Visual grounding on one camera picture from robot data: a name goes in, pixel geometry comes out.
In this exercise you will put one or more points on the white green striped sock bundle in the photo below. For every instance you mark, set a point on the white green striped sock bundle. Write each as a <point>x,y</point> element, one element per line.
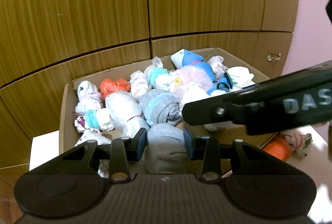
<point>298,142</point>

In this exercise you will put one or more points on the wooden wardrobe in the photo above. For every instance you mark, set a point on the wooden wardrobe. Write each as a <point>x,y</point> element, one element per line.
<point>45,44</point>

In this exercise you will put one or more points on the white teal purple sock bundle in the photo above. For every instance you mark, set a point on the white teal purple sock bundle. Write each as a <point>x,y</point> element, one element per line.
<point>100,119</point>

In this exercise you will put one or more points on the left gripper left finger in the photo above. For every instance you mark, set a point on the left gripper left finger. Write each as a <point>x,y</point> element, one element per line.
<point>120,152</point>

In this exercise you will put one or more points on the red white sock bundle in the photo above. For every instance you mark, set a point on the red white sock bundle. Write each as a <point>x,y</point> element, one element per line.
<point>279,148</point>

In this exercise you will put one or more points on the grey rolled sock bundle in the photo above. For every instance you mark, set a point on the grey rolled sock bundle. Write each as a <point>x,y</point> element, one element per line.
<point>160,106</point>

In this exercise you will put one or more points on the brown cardboard box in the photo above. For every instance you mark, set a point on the brown cardboard box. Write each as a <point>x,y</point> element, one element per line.
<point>71,123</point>

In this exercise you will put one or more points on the pink fluffy sock bundle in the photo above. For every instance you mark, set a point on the pink fluffy sock bundle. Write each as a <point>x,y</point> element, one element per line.
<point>188,84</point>

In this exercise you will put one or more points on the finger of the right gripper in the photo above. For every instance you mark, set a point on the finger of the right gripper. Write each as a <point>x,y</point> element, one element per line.
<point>207,112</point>

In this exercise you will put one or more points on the white fluffy sock bundle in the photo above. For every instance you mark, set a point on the white fluffy sock bundle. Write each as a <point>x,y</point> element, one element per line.
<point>126,113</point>

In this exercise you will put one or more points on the grey white patterned sock bundle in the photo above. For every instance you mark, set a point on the grey white patterned sock bundle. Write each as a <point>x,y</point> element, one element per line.
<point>218,68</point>

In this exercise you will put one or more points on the blue knit sock bundle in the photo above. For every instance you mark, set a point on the blue knit sock bundle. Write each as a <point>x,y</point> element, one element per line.
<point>187,58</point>

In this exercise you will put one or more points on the white blue cuff sock bundle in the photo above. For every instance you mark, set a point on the white blue cuff sock bundle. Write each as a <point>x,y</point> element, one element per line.
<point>234,79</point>

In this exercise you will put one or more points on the metal drawer handle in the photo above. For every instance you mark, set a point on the metal drawer handle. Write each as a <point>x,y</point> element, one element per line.
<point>274,57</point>

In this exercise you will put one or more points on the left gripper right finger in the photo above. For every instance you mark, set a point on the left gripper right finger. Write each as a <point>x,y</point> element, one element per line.
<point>210,152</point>

